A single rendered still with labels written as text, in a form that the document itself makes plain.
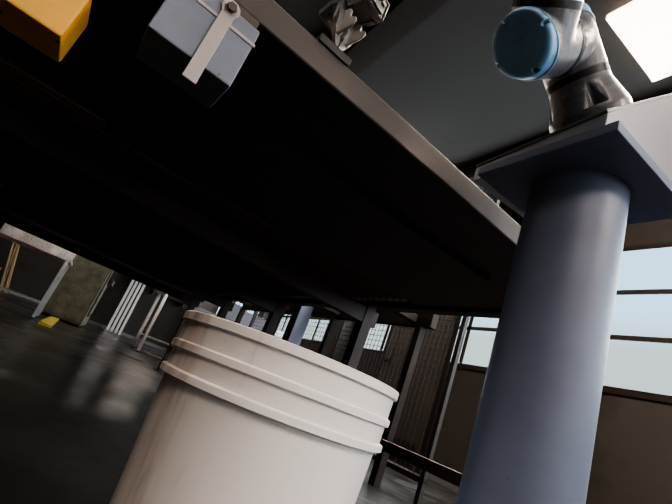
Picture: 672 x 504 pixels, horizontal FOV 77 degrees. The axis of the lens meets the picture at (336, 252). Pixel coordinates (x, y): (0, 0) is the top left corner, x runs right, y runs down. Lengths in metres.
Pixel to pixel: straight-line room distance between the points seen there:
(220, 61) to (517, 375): 0.66
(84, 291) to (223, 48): 7.11
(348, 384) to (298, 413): 0.06
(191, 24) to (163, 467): 0.59
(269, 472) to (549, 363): 0.45
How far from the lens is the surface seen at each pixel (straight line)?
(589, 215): 0.83
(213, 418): 0.47
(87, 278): 7.73
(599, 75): 1.02
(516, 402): 0.72
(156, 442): 0.51
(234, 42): 0.76
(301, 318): 3.01
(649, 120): 0.96
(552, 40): 0.87
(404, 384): 2.65
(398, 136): 0.92
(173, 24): 0.74
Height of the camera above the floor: 0.33
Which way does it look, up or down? 18 degrees up
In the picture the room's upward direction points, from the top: 21 degrees clockwise
